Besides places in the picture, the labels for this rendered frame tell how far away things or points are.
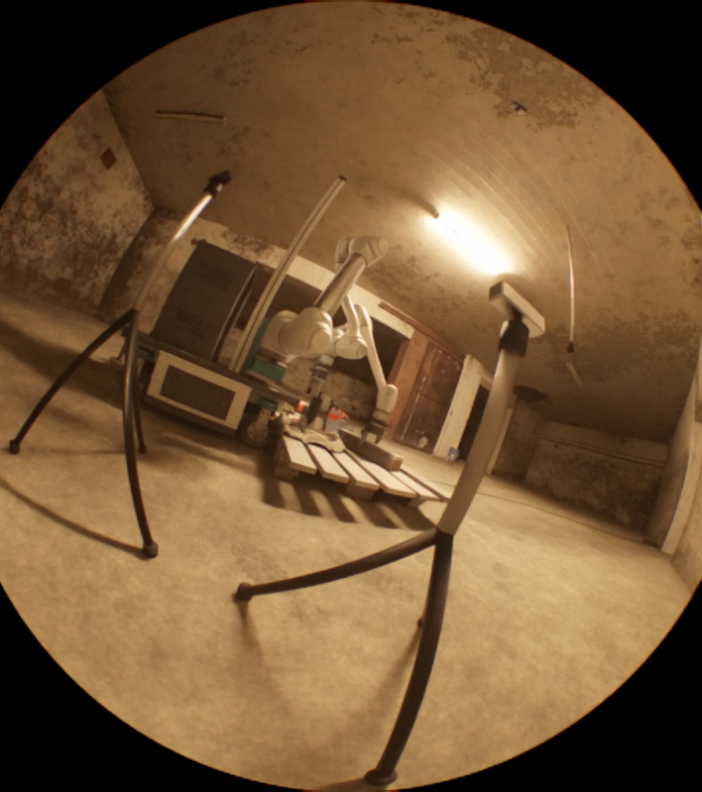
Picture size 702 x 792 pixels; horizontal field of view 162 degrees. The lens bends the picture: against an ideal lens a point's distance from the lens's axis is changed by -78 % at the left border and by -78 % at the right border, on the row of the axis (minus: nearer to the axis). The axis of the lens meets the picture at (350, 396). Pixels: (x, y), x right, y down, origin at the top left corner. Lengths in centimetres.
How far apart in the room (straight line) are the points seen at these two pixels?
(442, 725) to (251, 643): 31
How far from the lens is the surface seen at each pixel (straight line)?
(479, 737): 51
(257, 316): 132
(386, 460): 131
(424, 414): 634
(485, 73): 259
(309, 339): 97
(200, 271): 128
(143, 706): 38
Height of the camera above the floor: 37
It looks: 3 degrees up
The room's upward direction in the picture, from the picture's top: 22 degrees clockwise
